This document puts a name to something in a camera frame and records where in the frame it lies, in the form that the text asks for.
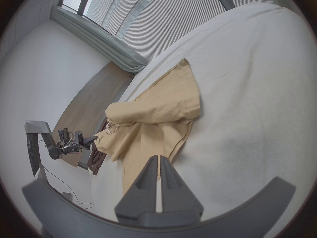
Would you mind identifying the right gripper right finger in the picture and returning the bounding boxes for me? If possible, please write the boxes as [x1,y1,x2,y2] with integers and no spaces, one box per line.
[160,155,204,219]

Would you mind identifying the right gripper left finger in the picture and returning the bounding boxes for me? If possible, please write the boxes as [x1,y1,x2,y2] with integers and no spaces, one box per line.
[114,155,159,222]

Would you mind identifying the tan shorts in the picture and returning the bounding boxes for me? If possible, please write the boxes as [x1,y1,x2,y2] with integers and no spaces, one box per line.
[95,58,201,198]

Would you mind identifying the bed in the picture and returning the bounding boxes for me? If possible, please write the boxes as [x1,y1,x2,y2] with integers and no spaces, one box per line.
[58,3,317,230]

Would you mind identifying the brown garment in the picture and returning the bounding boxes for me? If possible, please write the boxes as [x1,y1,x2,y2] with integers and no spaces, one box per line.
[88,119,110,176]

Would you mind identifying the grey-green curtain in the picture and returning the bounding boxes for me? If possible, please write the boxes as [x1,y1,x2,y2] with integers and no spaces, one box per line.
[51,5,149,74]

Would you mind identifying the window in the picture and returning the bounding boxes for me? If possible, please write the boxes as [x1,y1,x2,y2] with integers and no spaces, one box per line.
[59,0,278,64]

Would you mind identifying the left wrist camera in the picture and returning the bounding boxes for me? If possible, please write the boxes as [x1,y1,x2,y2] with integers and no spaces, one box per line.
[58,128,70,141]

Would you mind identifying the black cable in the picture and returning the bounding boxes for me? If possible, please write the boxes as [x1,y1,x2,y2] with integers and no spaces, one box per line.
[40,165,95,209]

